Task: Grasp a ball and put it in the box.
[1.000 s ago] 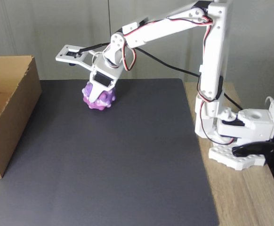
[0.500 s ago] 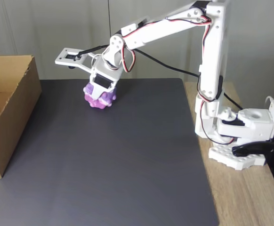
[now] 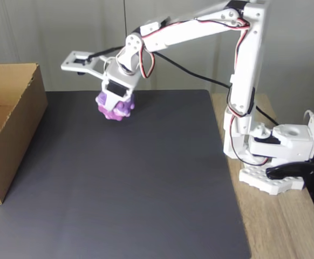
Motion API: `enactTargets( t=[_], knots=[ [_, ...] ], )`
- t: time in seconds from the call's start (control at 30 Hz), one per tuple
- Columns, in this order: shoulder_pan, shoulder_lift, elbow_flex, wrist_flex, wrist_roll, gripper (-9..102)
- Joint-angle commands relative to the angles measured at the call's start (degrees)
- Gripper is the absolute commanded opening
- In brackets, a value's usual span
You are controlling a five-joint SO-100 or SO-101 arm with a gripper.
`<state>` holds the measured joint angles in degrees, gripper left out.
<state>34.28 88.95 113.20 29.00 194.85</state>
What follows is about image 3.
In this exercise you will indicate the pink purple bumpy ball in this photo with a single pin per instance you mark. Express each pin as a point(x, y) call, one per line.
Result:
point(119, 113)

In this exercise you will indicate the brown cardboard box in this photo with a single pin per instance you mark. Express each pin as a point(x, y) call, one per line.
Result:
point(19, 126)

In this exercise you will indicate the black table mat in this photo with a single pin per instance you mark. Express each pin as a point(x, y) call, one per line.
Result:
point(119, 175)

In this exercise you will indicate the black table clamp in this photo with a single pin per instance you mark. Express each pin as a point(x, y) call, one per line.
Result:
point(294, 170)

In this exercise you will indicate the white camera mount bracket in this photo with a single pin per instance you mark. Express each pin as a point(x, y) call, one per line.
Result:
point(68, 63)

